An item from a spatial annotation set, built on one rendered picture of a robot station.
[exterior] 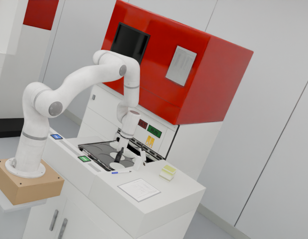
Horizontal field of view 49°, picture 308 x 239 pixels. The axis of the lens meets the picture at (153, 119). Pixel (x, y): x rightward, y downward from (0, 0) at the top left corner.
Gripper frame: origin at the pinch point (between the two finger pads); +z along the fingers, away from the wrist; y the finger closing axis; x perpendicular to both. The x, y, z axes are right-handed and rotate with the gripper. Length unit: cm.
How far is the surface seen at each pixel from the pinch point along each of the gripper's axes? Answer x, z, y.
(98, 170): -11.9, -3.6, 30.8
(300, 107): 156, -58, -94
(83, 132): -25, 14, -60
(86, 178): -16.3, 1.2, 34.4
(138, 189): 10.5, -4.8, 41.4
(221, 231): 142, 92, -97
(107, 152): -6.9, 2.0, -7.2
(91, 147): -17.4, 2.1, -7.5
